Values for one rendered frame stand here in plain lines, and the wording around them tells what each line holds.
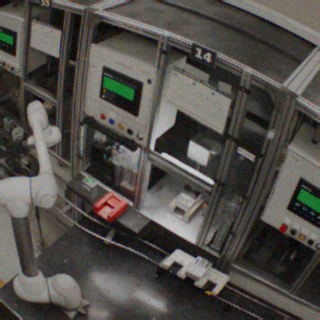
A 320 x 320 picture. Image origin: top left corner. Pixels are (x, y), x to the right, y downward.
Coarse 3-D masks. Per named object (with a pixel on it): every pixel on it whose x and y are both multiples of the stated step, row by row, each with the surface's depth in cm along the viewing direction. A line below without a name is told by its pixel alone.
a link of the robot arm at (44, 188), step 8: (40, 176) 196; (48, 176) 198; (32, 184) 189; (40, 184) 190; (48, 184) 192; (56, 184) 199; (32, 192) 188; (40, 192) 187; (48, 192) 188; (56, 192) 195; (32, 200) 189; (40, 200) 187; (48, 200) 188; (48, 208) 191
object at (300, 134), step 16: (304, 128) 174; (256, 224) 219; (256, 240) 224; (272, 240) 217; (288, 240) 210; (240, 256) 237; (256, 256) 230; (272, 256) 222; (288, 256) 215; (304, 256) 208; (256, 272) 236; (272, 272) 228; (288, 272) 221; (288, 288) 227
